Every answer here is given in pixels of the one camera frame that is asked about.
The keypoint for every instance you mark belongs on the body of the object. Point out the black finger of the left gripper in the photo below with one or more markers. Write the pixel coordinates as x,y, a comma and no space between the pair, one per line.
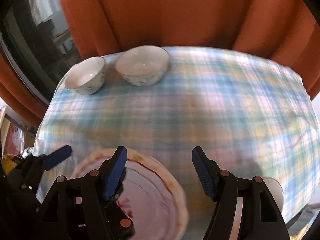
56,157

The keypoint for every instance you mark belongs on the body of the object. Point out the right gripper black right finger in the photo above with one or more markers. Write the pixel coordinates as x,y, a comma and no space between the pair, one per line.
260,216

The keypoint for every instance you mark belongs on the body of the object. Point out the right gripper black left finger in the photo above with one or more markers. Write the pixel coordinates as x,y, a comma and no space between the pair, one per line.
86,207

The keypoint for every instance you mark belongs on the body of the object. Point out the red trimmed white plate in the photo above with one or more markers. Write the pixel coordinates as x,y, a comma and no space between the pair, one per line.
153,199

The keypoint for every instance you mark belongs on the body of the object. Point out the white bowl blue floral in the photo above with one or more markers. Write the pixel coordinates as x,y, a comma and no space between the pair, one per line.
143,65
276,191
86,77

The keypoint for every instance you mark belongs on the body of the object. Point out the cardboard boxes clutter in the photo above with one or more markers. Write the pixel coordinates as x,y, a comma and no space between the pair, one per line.
17,141

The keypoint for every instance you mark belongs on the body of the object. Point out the plaid blue tablecloth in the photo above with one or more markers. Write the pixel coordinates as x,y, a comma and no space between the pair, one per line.
251,115

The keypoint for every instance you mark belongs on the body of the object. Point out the dark glass window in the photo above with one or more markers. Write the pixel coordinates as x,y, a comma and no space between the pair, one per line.
38,44

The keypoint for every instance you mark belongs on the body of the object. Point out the orange curtain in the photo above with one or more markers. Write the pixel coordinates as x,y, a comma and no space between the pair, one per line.
285,31

